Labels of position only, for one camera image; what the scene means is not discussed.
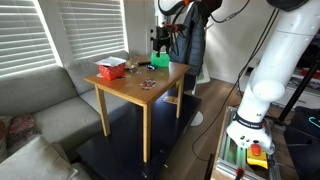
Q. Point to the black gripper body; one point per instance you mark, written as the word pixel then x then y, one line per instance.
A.
pixel 161 36

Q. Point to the blue toy car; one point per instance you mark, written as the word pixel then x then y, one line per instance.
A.
pixel 152 67

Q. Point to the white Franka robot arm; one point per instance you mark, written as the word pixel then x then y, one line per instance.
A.
pixel 286 56

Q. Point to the green plastic box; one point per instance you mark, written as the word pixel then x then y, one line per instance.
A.
pixel 160 60

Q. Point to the black remote control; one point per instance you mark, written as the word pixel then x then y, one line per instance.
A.
pixel 144 63

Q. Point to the dark hanging jacket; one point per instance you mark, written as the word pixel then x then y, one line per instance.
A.
pixel 193 40

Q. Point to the small glass bowl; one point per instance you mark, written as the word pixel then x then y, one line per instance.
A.
pixel 131 68

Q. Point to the red and white candy pile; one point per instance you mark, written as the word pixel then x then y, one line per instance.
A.
pixel 148 84

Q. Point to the wooden side table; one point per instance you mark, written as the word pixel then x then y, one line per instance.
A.
pixel 140 83

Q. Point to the white crumpled paper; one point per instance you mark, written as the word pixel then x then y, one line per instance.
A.
pixel 110 61

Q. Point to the red gift box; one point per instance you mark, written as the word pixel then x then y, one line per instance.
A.
pixel 111 71

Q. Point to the narrow white window blind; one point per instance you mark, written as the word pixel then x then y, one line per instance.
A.
pixel 95 26

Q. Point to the white round floor base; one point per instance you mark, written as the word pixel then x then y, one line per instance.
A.
pixel 197 119

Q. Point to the grey fabric sofa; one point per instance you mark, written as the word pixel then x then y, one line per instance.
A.
pixel 46 100

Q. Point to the wide white window blind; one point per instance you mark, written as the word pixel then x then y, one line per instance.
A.
pixel 23 33

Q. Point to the black tripod stand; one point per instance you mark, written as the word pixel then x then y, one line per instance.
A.
pixel 298 91

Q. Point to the white media shelf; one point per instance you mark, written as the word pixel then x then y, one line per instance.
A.
pixel 300 90

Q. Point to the yellow emergency stop box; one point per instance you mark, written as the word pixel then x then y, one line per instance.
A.
pixel 257 156

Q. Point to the black television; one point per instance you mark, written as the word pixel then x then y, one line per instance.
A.
pixel 313 50

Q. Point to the red patterned pillow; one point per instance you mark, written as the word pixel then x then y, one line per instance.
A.
pixel 22 128

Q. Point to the grey sofa cushion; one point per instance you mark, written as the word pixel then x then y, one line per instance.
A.
pixel 33 160

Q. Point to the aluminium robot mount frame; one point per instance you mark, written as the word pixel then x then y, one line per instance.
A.
pixel 230 156

